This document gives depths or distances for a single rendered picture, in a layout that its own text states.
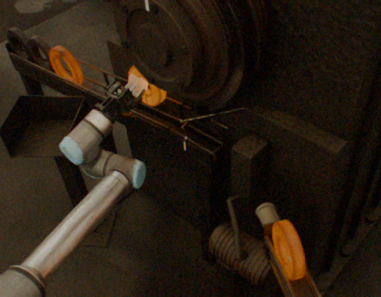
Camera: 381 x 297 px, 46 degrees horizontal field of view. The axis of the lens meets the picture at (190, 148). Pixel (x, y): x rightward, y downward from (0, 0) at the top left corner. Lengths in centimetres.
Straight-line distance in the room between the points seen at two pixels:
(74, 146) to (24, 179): 116
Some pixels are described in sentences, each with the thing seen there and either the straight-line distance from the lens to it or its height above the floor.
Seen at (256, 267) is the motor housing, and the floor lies 52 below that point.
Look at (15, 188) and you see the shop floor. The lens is 255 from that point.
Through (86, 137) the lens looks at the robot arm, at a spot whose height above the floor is 81.
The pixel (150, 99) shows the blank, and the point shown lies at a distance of 158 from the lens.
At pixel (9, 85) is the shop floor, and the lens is 327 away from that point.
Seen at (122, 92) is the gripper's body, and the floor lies 87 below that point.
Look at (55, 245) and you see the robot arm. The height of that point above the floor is 77.
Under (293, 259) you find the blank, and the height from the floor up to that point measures 76.
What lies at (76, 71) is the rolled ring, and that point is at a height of 70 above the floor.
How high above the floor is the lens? 177
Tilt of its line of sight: 45 degrees down
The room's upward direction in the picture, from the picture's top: 5 degrees counter-clockwise
